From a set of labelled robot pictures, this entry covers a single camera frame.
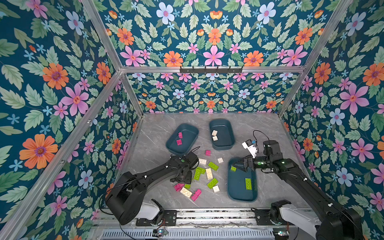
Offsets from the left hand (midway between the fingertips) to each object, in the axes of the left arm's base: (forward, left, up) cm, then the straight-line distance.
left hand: (186, 178), depth 83 cm
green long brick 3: (+3, -6, -4) cm, 8 cm away
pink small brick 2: (+26, +5, -2) cm, 27 cm away
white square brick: (+33, -20, -2) cm, 38 cm away
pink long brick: (-3, +5, -4) cm, 7 cm away
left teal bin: (+28, +3, -2) cm, 28 cm away
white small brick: (+29, -20, -4) cm, 35 cm away
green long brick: (-4, -35, -3) cm, 36 cm away
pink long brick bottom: (-8, -5, -2) cm, 10 cm away
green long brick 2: (+8, -16, -4) cm, 19 cm away
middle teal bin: (+33, -28, -5) cm, 43 cm away
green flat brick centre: (+5, -10, -4) cm, 12 cm away
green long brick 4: (-2, -15, -4) cm, 16 cm away
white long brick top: (+11, -10, -2) cm, 15 cm away
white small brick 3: (-6, -16, -3) cm, 18 cm away
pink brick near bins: (+17, -14, -4) cm, 23 cm away
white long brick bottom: (-7, 0, -3) cm, 7 cm away
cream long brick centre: (+3, -14, -3) cm, 14 cm away
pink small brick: (+32, +5, -2) cm, 32 cm away
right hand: (+2, -27, +12) cm, 30 cm away
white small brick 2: (+11, -21, -3) cm, 24 cm away
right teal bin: (-3, -28, -3) cm, 29 cm away
